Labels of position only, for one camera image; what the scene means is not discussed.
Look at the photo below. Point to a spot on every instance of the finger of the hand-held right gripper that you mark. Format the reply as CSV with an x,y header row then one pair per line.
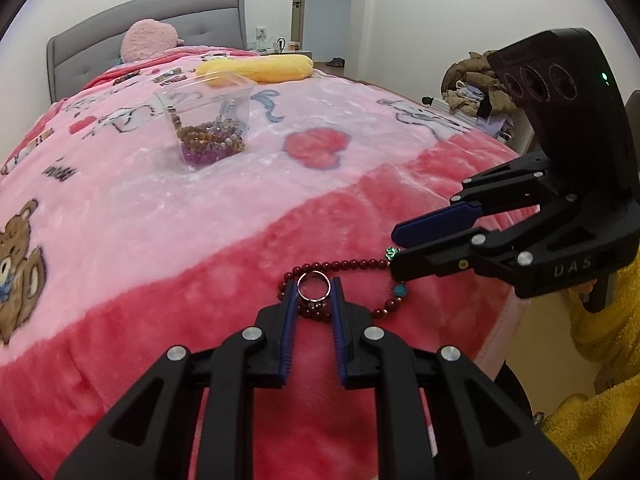
x,y
430,260
435,222

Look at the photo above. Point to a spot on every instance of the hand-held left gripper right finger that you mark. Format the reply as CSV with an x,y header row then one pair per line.
x,y
339,320

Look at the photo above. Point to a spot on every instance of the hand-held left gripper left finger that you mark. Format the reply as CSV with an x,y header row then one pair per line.
x,y
288,310

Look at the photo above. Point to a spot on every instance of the clear plastic container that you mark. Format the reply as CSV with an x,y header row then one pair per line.
x,y
170,105

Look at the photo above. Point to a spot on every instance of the person's right forearm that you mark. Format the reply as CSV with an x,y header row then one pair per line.
x,y
615,320

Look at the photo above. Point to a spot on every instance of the person's right hand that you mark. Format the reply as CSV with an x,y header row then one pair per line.
x,y
581,294

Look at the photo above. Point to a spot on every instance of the white slatted basket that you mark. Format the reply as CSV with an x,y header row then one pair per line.
x,y
452,108

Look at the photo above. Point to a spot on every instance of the pile of brown clothes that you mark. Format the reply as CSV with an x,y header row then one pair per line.
x,y
470,67

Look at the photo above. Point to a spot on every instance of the pink printed bear blanket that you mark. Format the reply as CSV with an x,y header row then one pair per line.
x,y
150,210

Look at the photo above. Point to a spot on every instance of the pair of shoes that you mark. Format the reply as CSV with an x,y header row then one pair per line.
x,y
335,62

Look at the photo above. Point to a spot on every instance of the white nightstand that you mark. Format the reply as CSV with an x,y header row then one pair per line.
x,y
300,54

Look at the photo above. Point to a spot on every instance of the yellow plush pillow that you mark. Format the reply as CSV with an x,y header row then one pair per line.
x,y
280,67

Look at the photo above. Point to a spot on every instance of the yellow fleece robe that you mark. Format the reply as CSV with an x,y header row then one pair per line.
x,y
600,430

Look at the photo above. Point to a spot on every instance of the wooden door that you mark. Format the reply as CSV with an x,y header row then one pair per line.
x,y
298,20

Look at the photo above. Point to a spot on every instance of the pink plush pillow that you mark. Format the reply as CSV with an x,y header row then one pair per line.
x,y
150,40

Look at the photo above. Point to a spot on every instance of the grey padded bed headboard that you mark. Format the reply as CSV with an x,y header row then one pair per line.
x,y
150,15

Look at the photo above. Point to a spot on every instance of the white wall socket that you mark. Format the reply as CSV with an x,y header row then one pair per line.
x,y
261,31

